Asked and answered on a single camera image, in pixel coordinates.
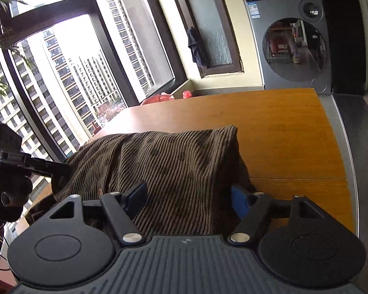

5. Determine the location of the frosted glass brown door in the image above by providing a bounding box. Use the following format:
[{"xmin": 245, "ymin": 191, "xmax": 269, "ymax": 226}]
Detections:
[{"xmin": 175, "ymin": 0, "xmax": 243, "ymax": 78}]

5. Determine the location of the dark blue hanging cloth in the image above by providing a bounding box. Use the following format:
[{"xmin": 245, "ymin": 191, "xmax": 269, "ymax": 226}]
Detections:
[{"xmin": 187, "ymin": 27, "xmax": 208, "ymax": 68}]

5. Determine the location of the grey front-load washing machine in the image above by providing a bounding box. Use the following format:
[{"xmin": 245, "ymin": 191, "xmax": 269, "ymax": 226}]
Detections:
[{"xmin": 245, "ymin": 0, "xmax": 332, "ymax": 94}]

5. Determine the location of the brown corduroy dotted dress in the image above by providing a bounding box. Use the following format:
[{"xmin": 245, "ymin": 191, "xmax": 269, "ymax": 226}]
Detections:
[{"xmin": 26, "ymin": 125, "xmax": 255, "ymax": 238}]

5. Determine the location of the pink bottle red cap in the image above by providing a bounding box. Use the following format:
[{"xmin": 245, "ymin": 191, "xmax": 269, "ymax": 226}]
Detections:
[{"xmin": 183, "ymin": 90, "xmax": 192, "ymax": 99}]

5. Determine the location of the red plastic bag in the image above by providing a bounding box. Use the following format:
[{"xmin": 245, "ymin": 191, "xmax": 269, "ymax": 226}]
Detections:
[{"xmin": 141, "ymin": 92, "xmax": 175, "ymax": 106}]

